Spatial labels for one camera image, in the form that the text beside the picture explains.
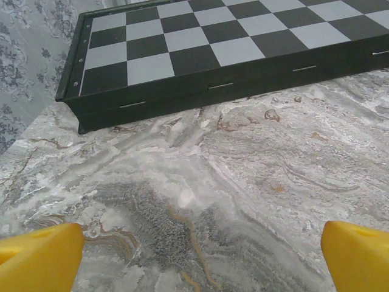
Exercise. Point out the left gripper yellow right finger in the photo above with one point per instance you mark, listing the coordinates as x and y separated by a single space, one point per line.
358 261

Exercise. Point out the black and grey chessboard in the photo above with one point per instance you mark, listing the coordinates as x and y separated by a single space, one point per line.
182 45

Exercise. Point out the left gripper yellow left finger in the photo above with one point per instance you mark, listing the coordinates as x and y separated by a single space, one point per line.
36 261

